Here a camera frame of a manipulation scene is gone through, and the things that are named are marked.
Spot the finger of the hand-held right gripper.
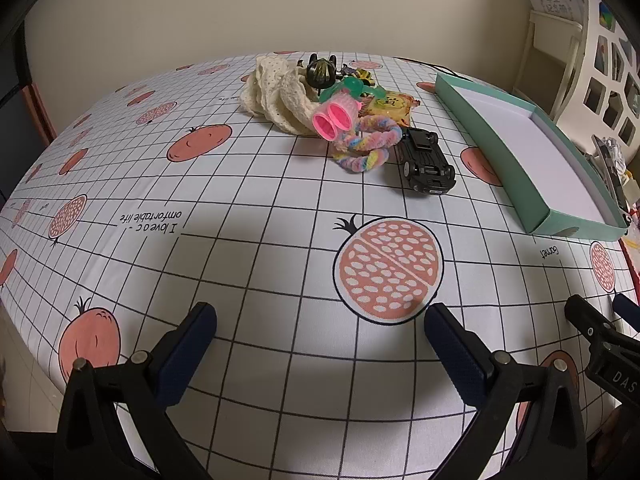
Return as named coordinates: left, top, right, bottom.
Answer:
left=614, top=292, right=640, bottom=333
left=565, top=294, right=640, bottom=356

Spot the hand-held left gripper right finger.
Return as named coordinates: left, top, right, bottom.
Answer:
left=424, top=302, right=588, bottom=480

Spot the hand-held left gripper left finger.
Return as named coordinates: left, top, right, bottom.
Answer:
left=52, top=301, right=218, bottom=480

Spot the black toy car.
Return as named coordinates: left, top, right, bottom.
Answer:
left=397, top=127, right=457, bottom=197

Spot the teal cardboard box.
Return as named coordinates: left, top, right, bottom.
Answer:
left=434, top=71, right=630, bottom=238

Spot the pastel chenille twist stick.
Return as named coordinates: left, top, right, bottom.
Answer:
left=330, top=114, right=403, bottom=175

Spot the yellow snack packet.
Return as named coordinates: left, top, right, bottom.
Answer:
left=357, top=91, right=420, bottom=128

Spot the cream crochet cloth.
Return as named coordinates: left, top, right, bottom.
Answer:
left=239, top=55, right=326, bottom=137

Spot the pink hair roller pair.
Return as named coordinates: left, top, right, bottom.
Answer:
left=312, top=95, right=362, bottom=142

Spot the green plastic toy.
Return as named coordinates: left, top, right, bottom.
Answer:
left=319, top=79, right=388, bottom=103

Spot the black gold action figure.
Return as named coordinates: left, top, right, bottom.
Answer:
left=297, top=52, right=346, bottom=90

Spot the pile of small packets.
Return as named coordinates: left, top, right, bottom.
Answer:
left=620, top=165, right=640, bottom=251

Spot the fruit print grid tablecloth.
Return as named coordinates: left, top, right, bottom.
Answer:
left=0, top=50, right=640, bottom=480

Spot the white cutout shelf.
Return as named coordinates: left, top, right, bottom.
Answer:
left=550, top=0, right=640, bottom=161

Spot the reddish brown wooden edge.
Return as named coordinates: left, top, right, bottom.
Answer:
left=27, top=82, right=57, bottom=143

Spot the colourful picture book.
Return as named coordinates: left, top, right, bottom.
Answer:
left=597, top=0, right=617, bottom=31

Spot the black cable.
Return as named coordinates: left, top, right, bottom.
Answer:
left=400, top=57, right=468, bottom=80

